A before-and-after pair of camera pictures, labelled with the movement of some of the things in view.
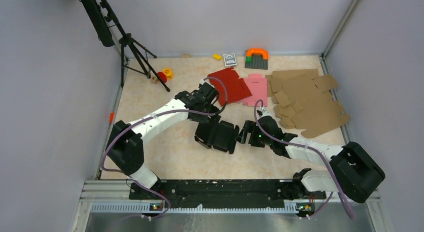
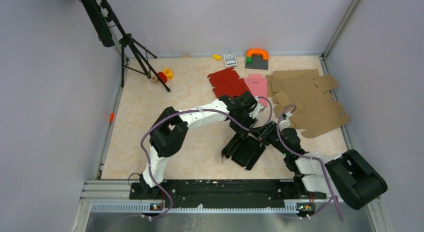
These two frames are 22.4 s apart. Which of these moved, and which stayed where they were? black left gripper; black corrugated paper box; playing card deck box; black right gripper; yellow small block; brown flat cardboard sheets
Moved: black corrugated paper box; black left gripper
Stayed: playing card deck box; black right gripper; brown flat cardboard sheets; yellow small block
